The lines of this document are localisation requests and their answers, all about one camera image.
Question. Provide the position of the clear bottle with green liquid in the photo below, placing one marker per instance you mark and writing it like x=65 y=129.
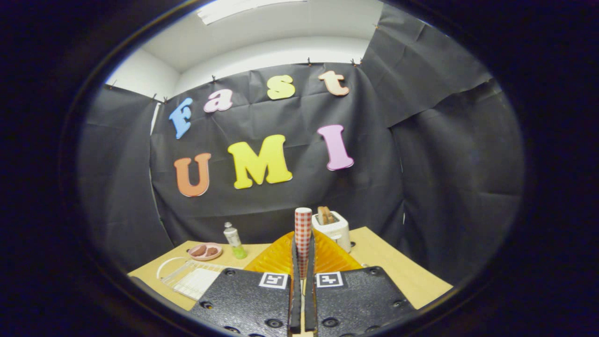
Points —
x=234 y=241

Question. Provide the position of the brown toast slice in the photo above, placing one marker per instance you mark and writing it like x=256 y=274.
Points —
x=325 y=215

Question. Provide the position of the brown food piece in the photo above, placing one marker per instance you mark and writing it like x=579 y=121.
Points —
x=199 y=251
x=212 y=251

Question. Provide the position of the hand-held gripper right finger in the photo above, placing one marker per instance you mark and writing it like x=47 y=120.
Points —
x=360 y=299

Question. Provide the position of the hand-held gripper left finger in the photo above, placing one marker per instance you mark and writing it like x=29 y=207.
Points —
x=243 y=299

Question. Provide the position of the cream white toaster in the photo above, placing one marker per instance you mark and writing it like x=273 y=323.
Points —
x=338 y=231

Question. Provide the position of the small pink plate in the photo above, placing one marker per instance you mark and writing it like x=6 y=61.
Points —
x=206 y=258

